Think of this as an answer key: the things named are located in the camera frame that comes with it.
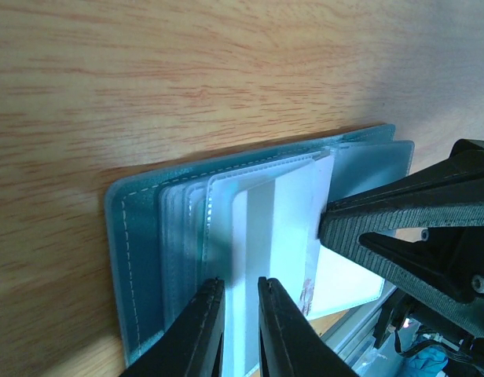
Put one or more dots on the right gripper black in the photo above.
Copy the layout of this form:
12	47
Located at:
446	270

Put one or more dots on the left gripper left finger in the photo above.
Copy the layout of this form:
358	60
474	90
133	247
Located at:
193	345

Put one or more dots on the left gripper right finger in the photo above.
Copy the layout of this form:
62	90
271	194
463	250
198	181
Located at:
288	345

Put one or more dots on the white card black stripe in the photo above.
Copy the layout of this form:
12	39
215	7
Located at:
273	230

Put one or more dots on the teal card holder wallet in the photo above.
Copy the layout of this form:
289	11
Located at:
170	229

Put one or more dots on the aluminium rail base frame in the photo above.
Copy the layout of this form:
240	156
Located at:
352	340

